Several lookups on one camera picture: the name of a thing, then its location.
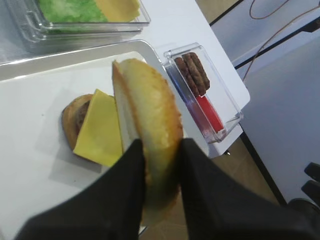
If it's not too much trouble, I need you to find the white serving tray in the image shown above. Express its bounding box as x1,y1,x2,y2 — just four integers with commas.
0,39,210,240

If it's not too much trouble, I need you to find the brown meat patty front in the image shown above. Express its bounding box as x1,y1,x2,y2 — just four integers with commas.
182,52,210,96

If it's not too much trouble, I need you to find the yellow cheese slice on burger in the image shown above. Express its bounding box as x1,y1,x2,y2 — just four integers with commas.
73,89,123,167

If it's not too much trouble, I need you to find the yellow cheese slice in container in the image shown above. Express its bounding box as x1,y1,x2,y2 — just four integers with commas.
95,0,140,23

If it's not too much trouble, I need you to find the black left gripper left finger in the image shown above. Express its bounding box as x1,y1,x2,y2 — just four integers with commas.
16,139,145,240

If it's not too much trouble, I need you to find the clear patty and tomato container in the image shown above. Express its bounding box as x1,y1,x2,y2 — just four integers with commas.
164,43,244,144

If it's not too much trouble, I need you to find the brown meat patty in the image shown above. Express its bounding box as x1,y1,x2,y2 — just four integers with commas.
174,57,199,97
182,52,210,96

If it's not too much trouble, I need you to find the red tomato slice front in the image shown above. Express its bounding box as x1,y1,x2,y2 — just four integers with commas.
196,96,224,133

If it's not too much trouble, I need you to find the sesame top bun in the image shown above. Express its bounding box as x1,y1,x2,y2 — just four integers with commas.
112,58,184,226

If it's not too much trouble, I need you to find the black chair base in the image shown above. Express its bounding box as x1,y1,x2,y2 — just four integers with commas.
287,162,320,229

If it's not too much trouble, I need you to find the brown meat patty middle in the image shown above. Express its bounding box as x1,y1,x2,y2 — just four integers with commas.
174,57,199,97

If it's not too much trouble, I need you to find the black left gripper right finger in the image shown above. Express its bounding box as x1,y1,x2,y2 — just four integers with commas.
179,138,320,240

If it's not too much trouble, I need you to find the burger patty on tray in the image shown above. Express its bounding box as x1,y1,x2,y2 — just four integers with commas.
75,100,90,135

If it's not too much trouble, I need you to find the green lettuce leaf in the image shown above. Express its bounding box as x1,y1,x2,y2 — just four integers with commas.
37,0,108,23

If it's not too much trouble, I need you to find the clear lettuce and cheese container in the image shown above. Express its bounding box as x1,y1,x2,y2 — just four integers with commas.
0,0,151,58

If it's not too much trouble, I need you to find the brown thin cable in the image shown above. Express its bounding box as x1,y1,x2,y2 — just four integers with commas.
241,0,320,82

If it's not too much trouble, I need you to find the bottom bun on tray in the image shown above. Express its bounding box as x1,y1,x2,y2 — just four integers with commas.
61,94,93,150

